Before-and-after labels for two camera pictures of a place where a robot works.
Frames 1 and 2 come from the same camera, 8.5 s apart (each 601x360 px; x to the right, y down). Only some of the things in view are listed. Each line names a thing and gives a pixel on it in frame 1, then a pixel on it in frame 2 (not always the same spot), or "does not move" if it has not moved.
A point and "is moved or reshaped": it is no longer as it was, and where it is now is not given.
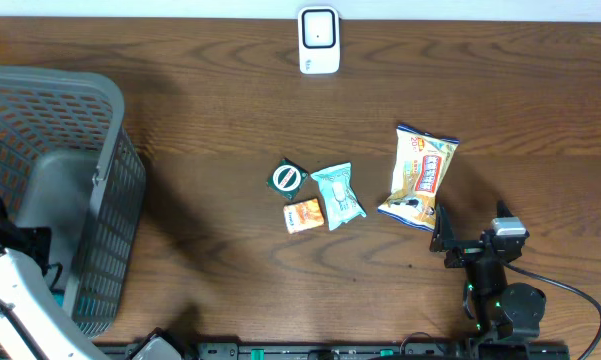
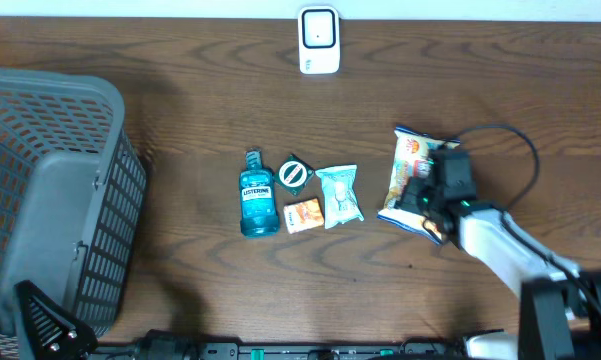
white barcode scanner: (319, 32) does not move
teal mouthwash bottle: (59, 297) → (258, 198)
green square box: (286, 178) is moved or reshaped
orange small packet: (303, 215) does not move
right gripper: (443, 240) → (406, 199)
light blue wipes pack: (341, 202) does not move
